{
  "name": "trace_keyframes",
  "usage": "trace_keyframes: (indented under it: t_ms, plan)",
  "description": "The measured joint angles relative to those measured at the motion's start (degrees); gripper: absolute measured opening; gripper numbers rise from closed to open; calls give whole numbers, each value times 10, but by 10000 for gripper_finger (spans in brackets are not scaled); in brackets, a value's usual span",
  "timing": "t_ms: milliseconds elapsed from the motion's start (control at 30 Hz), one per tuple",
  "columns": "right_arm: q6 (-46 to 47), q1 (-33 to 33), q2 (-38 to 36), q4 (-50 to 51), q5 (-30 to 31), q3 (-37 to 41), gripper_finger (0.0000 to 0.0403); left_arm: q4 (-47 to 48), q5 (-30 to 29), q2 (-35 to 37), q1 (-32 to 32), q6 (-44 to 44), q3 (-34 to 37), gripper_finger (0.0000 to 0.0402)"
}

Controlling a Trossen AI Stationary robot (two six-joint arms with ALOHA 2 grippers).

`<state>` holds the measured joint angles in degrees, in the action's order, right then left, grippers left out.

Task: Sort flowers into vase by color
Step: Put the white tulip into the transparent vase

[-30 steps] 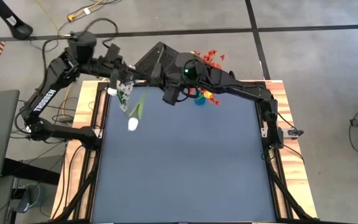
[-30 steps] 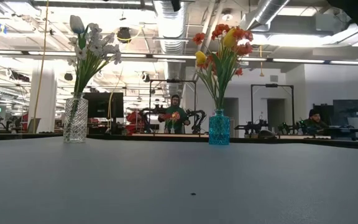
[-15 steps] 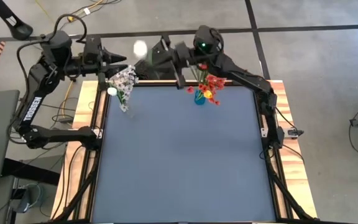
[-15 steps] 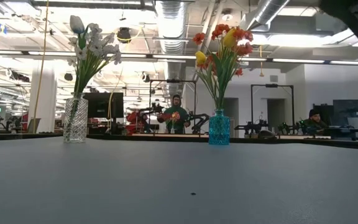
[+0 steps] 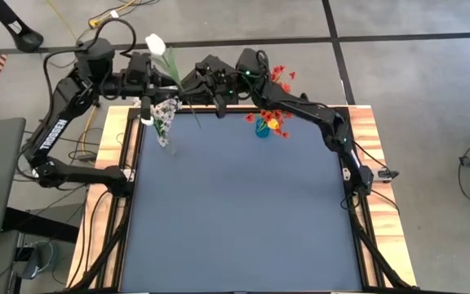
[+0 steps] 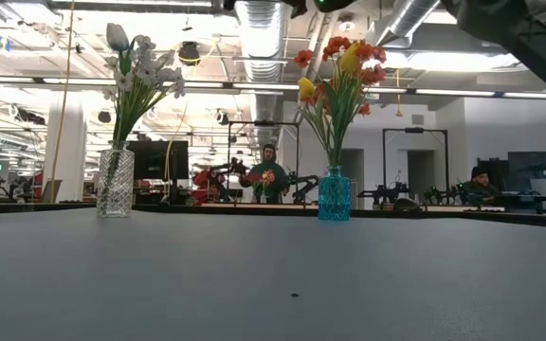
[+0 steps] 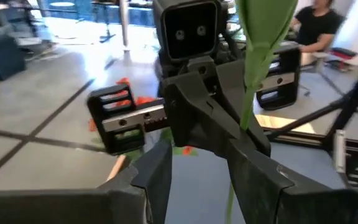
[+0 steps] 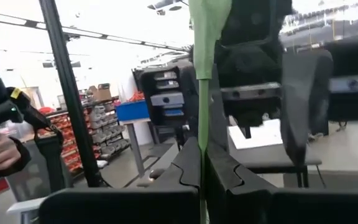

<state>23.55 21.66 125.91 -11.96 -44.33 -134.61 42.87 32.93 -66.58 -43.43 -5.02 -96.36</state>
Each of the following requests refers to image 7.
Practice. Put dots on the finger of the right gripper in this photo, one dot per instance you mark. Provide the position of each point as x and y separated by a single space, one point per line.
194 118
232 81

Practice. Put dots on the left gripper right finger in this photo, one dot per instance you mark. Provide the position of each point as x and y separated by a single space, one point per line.
291 208

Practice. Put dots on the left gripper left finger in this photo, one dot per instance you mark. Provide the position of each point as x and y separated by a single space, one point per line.
73 208

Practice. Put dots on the white artificial tulip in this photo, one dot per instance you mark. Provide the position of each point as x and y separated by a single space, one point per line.
263 28

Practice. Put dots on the grey table mat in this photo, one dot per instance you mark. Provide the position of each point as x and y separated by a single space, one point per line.
197 186

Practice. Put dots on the white pole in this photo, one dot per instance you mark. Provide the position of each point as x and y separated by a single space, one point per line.
124 25

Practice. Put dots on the person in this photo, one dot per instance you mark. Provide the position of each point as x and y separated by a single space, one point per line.
317 25

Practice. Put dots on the black red chair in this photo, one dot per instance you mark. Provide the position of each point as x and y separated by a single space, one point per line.
342 56

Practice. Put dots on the black computer blue lights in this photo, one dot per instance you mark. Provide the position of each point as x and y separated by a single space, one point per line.
2 59

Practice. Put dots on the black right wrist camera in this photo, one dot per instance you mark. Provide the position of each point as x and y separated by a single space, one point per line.
188 31

